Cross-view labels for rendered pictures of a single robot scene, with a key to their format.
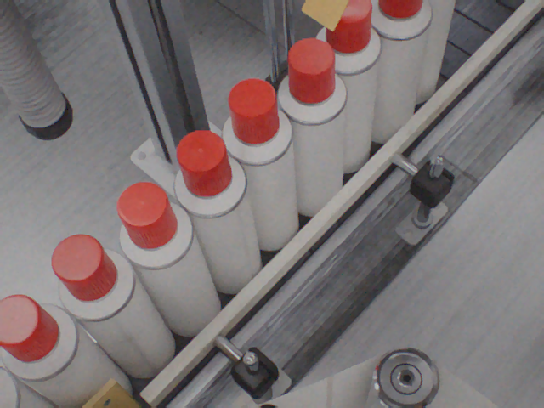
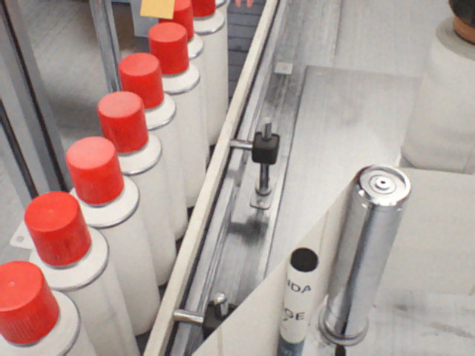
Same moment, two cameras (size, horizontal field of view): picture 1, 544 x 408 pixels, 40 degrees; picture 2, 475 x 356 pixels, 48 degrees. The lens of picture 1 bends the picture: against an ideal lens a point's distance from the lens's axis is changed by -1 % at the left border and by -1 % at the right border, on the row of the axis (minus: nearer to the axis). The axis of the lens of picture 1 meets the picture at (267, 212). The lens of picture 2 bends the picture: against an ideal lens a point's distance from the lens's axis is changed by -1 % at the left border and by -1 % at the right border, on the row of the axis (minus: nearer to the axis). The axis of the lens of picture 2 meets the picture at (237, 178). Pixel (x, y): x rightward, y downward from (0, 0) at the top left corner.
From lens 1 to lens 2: 0.24 m
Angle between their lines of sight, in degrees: 28
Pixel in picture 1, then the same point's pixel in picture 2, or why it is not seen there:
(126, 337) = (110, 311)
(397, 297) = (287, 230)
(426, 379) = (395, 178)
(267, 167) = (166, 127)
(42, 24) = not seen: outside the picture
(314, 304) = (223, 277)
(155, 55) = (24, 101)
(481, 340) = not seen: hidden behind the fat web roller
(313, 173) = (189, 152)
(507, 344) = not seen: hidden behind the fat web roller
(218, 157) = (137, 103)
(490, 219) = (313, 159)
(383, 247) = (249, 219)
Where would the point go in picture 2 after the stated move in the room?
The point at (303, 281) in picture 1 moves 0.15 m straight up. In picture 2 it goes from (212, 252) to (205, 143)
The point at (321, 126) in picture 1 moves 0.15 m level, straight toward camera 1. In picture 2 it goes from (191, 92) to (282, 200)
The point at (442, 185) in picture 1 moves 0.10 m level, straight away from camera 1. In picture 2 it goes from (275, 141) to (256, 89)
